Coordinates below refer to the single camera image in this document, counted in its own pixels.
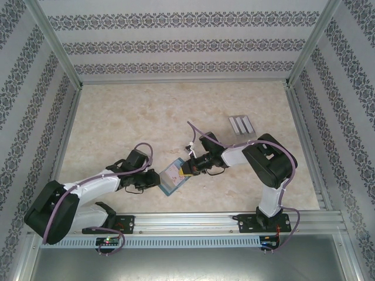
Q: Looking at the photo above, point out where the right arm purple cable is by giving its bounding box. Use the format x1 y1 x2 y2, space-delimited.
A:
186 121 301 254

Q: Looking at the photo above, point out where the right wrist camera box silver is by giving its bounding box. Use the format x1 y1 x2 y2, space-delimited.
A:
183 140 198 157

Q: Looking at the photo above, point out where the blue card holder wallet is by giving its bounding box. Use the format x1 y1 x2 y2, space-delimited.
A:
158 157 192 198

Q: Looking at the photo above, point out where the grey metal sheet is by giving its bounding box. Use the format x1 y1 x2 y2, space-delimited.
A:
16 234 362 281

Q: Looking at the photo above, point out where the left circuit board green light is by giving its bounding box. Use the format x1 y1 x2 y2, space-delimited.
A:
96 237 121 247

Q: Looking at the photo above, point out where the pinkish red credit card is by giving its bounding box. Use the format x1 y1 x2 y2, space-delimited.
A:
164 163 185 187

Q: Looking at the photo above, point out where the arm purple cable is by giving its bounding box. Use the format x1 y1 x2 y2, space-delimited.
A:
42 142 155 257
186 121 301 254

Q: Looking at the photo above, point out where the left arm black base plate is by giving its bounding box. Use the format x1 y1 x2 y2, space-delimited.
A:
81 215 136 235

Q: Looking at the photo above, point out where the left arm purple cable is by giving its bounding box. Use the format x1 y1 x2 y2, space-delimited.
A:
42 142 155 257

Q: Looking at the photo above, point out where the slotted grey cable duct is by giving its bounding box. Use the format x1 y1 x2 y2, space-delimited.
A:
39 236 262 248

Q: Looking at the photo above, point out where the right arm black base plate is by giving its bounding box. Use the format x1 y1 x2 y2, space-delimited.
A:
237 213 292 234

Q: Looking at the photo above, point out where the right circuit board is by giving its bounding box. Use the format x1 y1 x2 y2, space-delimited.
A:
261 236 281 250

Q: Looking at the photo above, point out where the aluminium frame post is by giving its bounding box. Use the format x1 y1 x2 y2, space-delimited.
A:
284 0 343 88
24 0 84 89

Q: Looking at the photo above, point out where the aluminium side rail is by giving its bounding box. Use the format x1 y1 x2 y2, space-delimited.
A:
285 84 333 211
40 84 83 214

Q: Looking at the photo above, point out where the aluminium mounting rail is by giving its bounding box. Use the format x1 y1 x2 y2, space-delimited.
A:
28 210 349 235

